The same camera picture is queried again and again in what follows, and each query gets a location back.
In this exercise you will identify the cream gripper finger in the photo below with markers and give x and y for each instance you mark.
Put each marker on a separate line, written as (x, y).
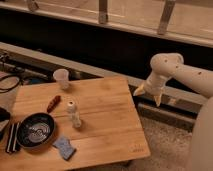
(139, 91)
(157, 99)

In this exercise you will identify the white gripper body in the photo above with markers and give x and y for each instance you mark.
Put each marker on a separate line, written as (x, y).
(155, 84)

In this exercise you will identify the small clear plastic bottle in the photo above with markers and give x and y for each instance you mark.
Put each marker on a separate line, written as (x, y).
(74, 115)

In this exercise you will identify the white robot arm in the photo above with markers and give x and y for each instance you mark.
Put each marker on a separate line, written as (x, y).
(166, 66)

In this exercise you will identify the translucent plastic cup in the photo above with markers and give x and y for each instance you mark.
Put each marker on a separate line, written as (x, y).
(62, 78)

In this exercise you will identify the dark red sausage toy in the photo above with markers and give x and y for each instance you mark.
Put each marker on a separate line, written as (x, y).
(53, 103)

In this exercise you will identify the blue sponge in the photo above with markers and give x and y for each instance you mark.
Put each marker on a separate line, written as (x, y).
(66, 150)

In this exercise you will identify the dark patterned bowl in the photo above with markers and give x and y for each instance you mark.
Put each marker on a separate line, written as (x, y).
(35, 130)

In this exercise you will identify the black object at left edge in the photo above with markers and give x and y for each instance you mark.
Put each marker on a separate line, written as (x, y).
(4, 120)

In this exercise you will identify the black striped block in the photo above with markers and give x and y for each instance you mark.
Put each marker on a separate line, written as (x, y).
(12, 144)

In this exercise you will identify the right metal bracket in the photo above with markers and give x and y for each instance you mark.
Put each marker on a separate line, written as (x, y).
(166, 15)

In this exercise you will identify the metal bracket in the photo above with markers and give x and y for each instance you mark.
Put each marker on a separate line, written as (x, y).
(103, 11)
(166, 15)

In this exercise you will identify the middle metal bracket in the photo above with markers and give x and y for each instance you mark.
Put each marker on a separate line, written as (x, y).
(103, 11)

